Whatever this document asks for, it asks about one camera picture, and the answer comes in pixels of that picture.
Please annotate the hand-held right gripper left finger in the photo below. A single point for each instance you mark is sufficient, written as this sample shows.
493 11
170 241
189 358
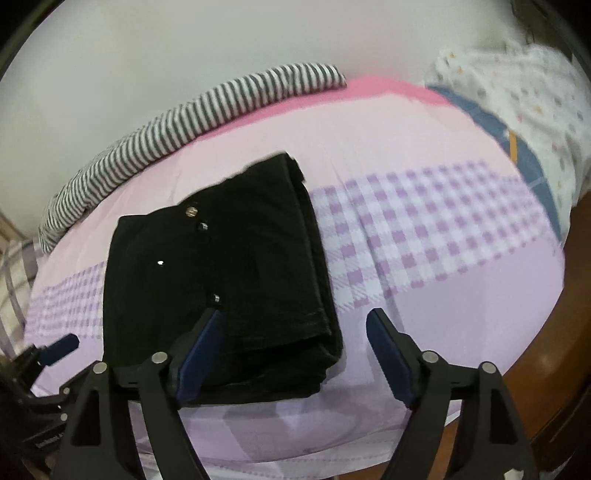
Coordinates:
203 350

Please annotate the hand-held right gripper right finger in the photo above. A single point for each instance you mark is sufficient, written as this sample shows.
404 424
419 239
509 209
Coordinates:
388 350

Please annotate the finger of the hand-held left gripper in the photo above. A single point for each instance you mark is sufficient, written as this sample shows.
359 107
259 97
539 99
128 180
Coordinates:
57 348

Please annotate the black pants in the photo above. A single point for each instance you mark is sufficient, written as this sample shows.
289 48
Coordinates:
258 258

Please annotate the pink and purple bedsheet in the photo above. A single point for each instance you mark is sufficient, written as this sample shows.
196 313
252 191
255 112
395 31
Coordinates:
415 207

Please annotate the black and white striped cloth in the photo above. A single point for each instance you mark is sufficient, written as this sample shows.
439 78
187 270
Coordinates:
184 120

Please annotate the white quilt with coloured shapes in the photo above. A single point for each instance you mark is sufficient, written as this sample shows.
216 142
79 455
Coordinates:
531 92

